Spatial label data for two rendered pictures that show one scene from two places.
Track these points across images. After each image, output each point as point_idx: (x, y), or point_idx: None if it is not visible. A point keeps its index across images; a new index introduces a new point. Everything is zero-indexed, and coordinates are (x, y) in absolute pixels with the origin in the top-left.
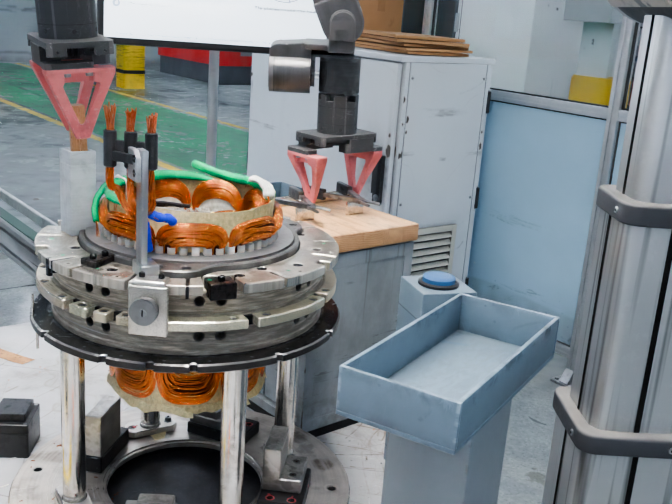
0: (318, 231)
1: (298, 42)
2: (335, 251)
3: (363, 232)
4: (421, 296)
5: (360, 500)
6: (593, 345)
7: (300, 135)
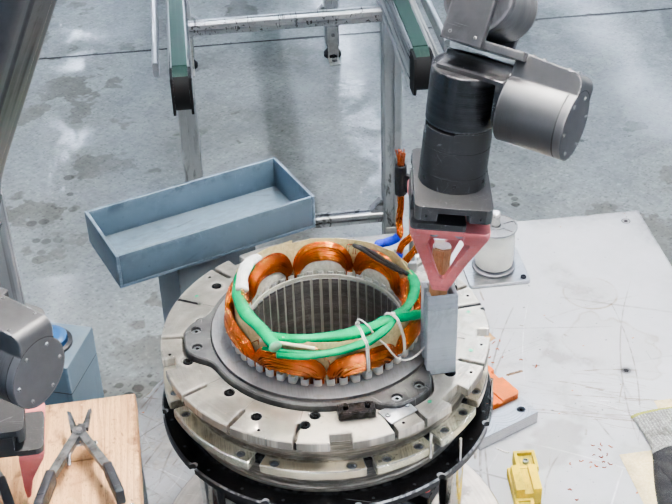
0: (172, 325)
1: (5, 302)
2: (202, 278)
3: (45, 405)
4: (91, 332)
5: (177, 491)
6: (1, 272)
7: (24, 422)
